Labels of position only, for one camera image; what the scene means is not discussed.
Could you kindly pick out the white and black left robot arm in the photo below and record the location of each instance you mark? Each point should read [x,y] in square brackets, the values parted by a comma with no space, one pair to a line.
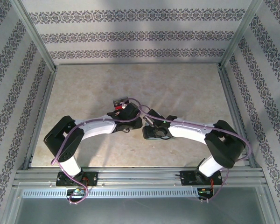
[98,128]

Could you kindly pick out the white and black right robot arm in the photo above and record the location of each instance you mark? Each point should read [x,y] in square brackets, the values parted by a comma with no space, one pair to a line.
[191,131]

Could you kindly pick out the clear acrylic card stand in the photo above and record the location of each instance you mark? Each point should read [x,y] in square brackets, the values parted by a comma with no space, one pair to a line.
[121,103]

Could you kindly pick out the red card in stand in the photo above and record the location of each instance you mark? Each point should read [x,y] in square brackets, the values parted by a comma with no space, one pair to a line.
[118,107]

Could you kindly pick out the small electronics board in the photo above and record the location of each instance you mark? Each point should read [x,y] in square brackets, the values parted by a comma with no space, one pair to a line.
[204,191]
[76,191]

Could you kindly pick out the grey metal panel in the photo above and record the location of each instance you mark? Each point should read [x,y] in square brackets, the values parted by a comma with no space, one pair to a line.
[140,212]

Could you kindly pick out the aluminium frame rail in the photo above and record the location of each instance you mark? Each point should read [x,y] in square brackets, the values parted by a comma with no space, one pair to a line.
[140,175]

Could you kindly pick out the thin aluminium back rail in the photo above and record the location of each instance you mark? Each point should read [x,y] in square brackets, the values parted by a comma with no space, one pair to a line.
[140,63]

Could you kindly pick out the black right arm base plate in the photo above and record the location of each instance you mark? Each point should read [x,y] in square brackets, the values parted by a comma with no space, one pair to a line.
[186,178]

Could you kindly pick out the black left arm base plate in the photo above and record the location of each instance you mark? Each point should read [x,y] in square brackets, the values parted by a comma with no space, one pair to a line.
[91,178]

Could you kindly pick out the aluminium side rail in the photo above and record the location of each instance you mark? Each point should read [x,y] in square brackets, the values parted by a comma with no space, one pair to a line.
[40,116]
[238,116]

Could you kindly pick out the aluminium frame post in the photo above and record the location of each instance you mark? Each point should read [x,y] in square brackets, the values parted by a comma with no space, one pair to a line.
[36,35]
[242,35]

